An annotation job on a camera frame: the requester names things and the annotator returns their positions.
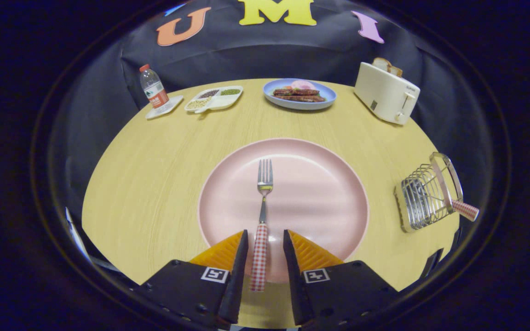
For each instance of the pink ham slice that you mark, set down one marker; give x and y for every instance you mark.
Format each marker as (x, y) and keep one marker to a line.
(302, 84)

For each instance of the toast bread slice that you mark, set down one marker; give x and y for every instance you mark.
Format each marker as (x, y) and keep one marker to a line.
(397, 71)
(381, 63)

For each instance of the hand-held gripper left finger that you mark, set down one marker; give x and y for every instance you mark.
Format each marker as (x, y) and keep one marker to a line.
(187, 289)

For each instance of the metal mesh basket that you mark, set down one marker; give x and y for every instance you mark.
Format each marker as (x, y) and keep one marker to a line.
(430, 202)

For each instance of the brown meat slice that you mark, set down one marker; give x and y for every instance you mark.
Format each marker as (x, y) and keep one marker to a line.
(299, 92)
(306, 98)

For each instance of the pink plate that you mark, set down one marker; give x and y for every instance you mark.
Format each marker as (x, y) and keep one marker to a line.
(320, 202)

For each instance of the blue plate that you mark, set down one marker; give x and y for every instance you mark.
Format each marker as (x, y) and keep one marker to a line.
(325, 103)

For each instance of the white divided tray of beans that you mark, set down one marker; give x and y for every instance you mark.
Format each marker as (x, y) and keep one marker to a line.
(221, 101)

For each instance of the clear water bottle red cap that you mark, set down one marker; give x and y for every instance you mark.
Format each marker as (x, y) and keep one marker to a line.
(153, 89)

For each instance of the white toaster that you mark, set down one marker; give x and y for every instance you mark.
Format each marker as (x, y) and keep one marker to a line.
(384, 94)

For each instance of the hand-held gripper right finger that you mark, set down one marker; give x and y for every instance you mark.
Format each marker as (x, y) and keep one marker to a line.
(343, 294)

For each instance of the white square coaster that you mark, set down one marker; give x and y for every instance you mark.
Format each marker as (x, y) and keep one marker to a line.
(173, 105)

